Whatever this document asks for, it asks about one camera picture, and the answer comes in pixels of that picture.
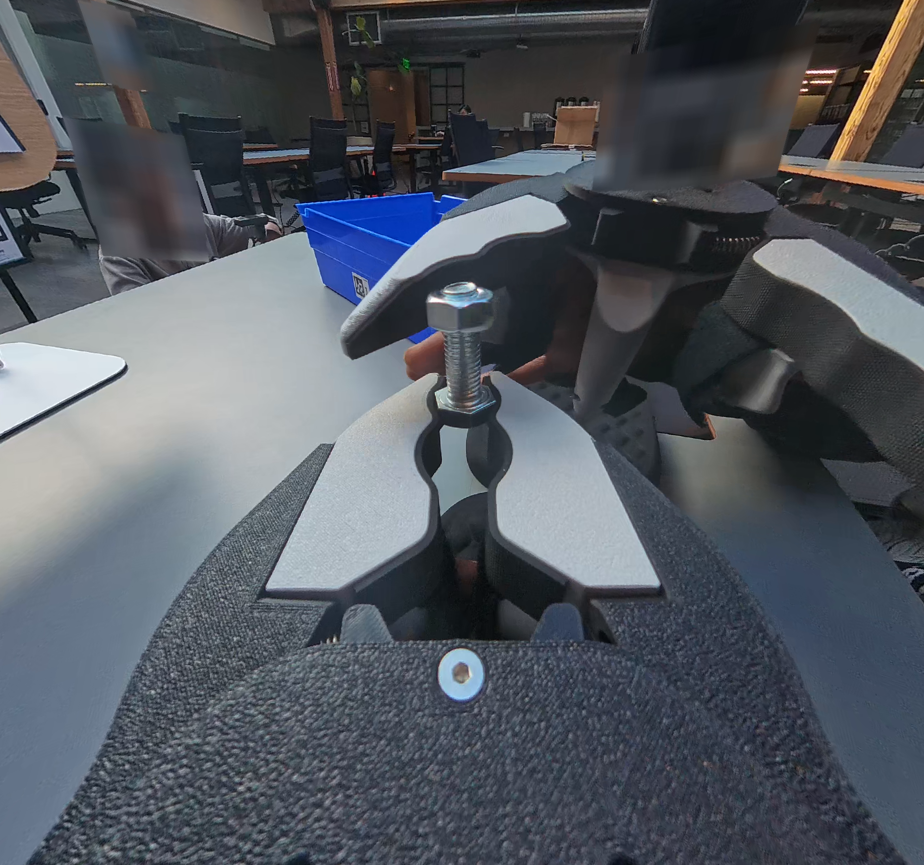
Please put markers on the silver hex nut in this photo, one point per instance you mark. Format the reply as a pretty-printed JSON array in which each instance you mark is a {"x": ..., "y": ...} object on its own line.
[{"x": 491, "y": 397}]

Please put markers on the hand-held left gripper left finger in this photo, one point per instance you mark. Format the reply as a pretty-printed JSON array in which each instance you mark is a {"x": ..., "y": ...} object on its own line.
[{"x": 346, "y": 518}]

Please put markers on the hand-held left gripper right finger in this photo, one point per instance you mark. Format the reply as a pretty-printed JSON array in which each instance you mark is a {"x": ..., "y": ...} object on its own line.
[{"x": 570, "y": 518}]

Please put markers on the silver hex bolt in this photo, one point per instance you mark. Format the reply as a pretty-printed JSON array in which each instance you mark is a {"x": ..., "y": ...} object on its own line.
[{"x": 462, "y": 367}]

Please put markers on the white document stand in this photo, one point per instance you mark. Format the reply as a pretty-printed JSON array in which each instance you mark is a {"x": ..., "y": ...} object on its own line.
[{"x": 58, "y": 381}]

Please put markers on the blue plastic bin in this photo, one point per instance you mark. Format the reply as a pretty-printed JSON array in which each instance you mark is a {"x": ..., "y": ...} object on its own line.
[{"x": 361, "y": 229}]

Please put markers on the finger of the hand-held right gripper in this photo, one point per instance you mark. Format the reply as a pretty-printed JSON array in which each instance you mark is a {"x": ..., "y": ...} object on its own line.
[
  {"x": 462, "y": 237},
  {"x": 852, "y": 302}
]

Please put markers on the grey desk with wooden edge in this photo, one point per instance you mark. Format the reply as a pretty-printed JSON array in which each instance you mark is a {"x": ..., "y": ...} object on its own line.
[
  {"x": 505, "y": 168},
  {"x": 866, "y": 172},
  {"x": 289, "y": 154}
]

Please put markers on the grey ceiling duct pipe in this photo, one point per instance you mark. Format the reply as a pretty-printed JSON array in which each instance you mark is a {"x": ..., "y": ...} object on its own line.
[{"x": 505, "y": 26}]

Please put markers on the black white patterned pants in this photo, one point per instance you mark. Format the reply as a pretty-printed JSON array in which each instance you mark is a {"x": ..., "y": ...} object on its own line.
[{"x": 913, "y": 580}]

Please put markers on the person's right hand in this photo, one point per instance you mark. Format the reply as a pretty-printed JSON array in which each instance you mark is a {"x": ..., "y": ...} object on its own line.
[{"x": 422, "y": 359}]

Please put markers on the wooden display board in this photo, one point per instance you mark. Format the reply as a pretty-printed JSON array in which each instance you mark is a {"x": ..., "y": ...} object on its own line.
[{"x": 32, "y": 128}]

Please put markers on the black honeycomb wrist pad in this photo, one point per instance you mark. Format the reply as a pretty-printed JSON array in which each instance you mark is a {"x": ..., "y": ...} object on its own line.
[{"x": 621, "y": 446}]

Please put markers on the black office chair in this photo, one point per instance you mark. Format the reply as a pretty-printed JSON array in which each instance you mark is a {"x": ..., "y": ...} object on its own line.
[
  {"x": 330, "y": 157},
  {"x": 384, "y": 150},
  {"x": 216, "y": 157},
  {"x": 469, "y": 139},
  {"x": 36, "y": 193}
]

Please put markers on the green hanging plant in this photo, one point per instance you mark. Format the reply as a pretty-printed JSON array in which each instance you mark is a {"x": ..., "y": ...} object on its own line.
[{"x": 361, "y": 27}]

